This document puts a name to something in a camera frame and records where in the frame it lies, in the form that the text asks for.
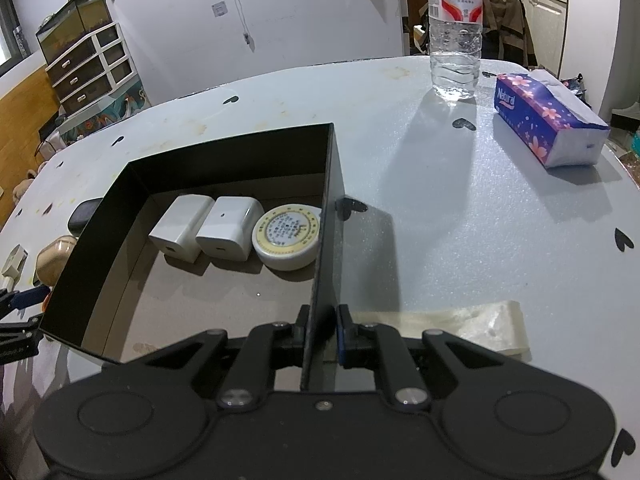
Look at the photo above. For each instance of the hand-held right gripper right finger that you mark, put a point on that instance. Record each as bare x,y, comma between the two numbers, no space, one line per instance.
343,332

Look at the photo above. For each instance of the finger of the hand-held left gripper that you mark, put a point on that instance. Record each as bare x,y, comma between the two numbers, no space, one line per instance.
22,329
30,296

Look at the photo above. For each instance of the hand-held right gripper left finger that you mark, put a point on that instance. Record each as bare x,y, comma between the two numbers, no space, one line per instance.
302,330

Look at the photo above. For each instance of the beige plastic scoop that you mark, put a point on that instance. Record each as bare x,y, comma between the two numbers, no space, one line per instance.
12,260

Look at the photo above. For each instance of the beige oval case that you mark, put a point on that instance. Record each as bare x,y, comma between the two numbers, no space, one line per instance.
52,260

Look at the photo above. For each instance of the round white tin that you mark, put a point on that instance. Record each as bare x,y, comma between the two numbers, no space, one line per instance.
285,240

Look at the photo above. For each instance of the white power adapter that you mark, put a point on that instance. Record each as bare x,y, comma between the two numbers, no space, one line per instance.
175,230
229,232

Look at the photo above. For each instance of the black cardboard box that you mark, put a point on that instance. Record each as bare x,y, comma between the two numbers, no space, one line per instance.
225,160

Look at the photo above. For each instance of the black oval case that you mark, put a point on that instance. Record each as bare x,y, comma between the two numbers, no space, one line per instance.
82,215

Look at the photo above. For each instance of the translucent tape strip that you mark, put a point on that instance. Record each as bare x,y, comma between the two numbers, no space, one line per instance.
450,322

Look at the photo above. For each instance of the brown teddy bear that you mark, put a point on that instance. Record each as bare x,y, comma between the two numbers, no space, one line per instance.
22,187

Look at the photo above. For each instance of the painted cabinet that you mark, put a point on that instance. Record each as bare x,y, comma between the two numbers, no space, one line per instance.
115,110

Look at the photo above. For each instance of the dark plastic drawer unit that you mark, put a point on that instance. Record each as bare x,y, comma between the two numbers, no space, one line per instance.
85,72

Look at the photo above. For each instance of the window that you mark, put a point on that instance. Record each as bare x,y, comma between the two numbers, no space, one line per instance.
7,35

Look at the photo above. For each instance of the glass fish tank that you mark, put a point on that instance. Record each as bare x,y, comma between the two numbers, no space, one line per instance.
70,30

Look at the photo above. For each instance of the purple floral tissue pack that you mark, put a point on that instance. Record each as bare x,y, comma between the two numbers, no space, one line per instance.
540,115

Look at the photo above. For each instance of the clear plastic water bottle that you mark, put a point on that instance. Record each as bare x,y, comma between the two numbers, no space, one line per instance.
455,60

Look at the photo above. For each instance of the chair with brown jacket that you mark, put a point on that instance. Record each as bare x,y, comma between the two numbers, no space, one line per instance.
510,25

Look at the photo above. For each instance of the white wall switch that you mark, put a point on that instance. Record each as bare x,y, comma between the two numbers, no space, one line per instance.
220,8

